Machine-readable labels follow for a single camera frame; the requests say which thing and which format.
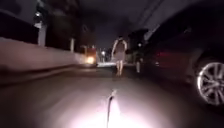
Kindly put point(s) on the vehicle with lit headlight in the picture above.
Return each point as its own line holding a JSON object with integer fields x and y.
{"x": 90, "y": 57}

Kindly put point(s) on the dark car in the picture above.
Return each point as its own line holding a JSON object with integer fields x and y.
{"x": 180, "y": 50}

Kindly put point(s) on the robot's own part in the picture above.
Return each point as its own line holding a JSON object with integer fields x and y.
{"x": 109, "y": 106}

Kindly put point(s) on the grey asphalt road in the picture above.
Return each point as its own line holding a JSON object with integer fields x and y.
{"x": 66, "y": 96}

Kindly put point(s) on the person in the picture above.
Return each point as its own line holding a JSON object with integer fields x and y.
{"x": 119, "y": 50}

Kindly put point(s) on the pale low wall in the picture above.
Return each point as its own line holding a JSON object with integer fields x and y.
{"x": 30, "y": 55}

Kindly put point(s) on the dark building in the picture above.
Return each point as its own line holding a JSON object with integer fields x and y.
{"x": 63, "y": 23}

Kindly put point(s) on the white pillar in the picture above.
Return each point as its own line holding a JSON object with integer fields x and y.
{"x": 42, "y": 33}

